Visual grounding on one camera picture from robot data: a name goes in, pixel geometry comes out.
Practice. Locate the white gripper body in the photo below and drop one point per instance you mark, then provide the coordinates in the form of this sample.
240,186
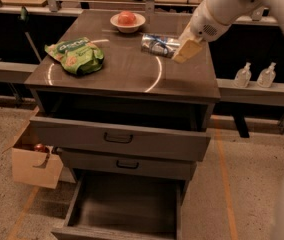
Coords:
206,24

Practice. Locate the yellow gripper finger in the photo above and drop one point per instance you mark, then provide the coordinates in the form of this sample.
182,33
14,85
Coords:
187,34
188,49

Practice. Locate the silver blue redbull can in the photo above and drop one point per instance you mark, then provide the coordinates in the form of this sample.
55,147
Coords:
163,46

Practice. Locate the grey drawer cabinet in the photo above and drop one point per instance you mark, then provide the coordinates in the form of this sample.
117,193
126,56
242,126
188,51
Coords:
127,70

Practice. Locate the grey top drawer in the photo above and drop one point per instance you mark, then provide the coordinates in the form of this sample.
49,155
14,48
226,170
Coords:
122,126

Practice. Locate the grey drawer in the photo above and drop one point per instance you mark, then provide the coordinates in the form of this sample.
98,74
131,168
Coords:
122,126
170,169
109,206

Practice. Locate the grey middle drawer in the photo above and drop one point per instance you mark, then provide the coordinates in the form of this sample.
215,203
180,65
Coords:
170,169

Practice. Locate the grey bottom drawer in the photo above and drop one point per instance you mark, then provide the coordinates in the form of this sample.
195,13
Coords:
109,206

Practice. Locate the white bowl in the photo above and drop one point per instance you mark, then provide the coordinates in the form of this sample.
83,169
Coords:
140,20

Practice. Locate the left clear sanitizer bottle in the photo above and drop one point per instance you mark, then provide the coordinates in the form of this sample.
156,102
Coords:
243,76

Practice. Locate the clear sanitizer bottle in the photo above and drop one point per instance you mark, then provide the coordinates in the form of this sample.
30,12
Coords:
243,76
267,76

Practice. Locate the red apple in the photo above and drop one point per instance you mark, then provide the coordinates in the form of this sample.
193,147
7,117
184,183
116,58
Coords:
126,18

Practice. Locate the right clear sanitizer bottle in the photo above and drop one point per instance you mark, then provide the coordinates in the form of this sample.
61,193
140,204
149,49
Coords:
267,76

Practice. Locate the green snack bag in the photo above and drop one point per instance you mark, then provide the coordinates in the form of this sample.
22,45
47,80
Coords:
78,57

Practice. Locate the red ball in box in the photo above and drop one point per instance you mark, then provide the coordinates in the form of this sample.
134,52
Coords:
41,148

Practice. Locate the cardboard box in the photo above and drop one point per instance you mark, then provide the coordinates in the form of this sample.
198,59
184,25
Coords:
29,166

